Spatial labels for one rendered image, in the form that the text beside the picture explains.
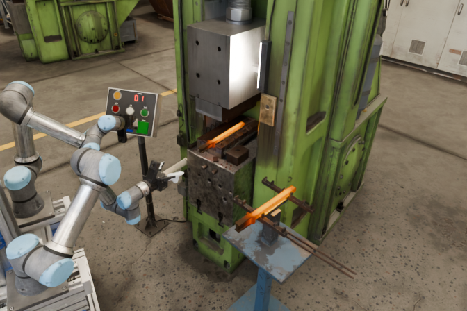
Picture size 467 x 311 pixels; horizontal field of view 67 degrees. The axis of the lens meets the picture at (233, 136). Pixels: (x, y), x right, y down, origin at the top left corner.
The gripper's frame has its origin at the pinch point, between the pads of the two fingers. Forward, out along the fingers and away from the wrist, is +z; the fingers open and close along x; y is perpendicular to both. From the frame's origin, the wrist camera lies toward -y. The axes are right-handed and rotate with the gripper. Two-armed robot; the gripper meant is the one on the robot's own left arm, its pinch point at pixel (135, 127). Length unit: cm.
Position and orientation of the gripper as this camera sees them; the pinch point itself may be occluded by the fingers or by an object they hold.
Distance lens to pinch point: 221.0
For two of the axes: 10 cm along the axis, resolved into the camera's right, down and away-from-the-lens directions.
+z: 1.8, -0.1, 9.8
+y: 1.4, -9.9, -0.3
